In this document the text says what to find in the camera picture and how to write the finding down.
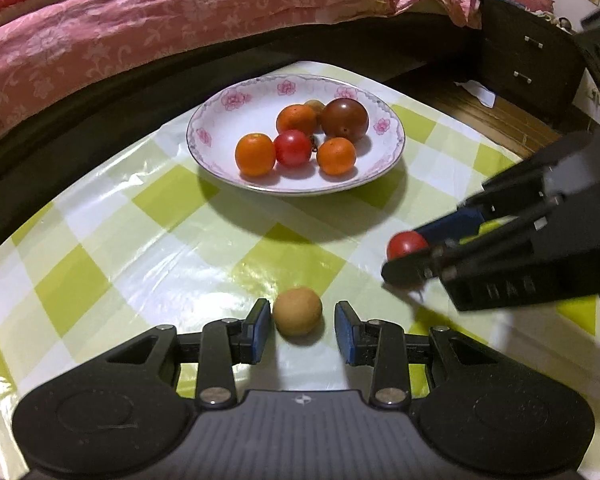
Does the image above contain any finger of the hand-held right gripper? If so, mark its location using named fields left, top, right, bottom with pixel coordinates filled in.
left=414, top=152, right=563, bottom=243
left=381, top=200, right=565, bottom=289

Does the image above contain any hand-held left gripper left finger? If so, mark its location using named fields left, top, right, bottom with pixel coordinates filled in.
left=102, top=299, right=272, bottom=409

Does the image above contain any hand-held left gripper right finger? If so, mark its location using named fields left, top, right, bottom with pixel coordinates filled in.
left=334, top=301, right=503, bottom=409

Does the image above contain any red cherry tomato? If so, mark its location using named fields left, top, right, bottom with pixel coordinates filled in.
left=273, top=129, right=314, bottom=167
left=386, top=231, right=430, bottom=262

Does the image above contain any small orange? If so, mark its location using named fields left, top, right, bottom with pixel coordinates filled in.
left=234, top=132, right=277, bottom=177
left=276, top=104, right=319, bottom=136
left=316, top=137, right=357, bottom=177

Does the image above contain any dark brown tomato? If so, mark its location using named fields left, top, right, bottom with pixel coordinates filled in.
left=321, top=98, right=370, bottom=143

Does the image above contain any white floral plate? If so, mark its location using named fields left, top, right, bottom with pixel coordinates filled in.
left=186, top=74, right=406, bottom=197

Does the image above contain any white paper scrap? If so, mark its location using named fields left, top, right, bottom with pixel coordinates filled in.
left=454, top=80, right=496, bottom=109

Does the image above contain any green checked plastic tablecloth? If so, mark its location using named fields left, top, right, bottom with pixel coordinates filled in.
left=0, top=60, right=600, bottom=480

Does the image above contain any dark wooden nightstand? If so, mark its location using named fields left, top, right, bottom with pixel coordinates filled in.
left=480, top=0, right=589, bottom=129

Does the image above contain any pink floral blanket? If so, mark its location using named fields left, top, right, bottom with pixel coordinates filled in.
left=0, top=0, right=483, bottom=150

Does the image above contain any dark bed frame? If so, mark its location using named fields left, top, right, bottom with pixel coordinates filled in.
left=0, top=10, right=483, bottom=263

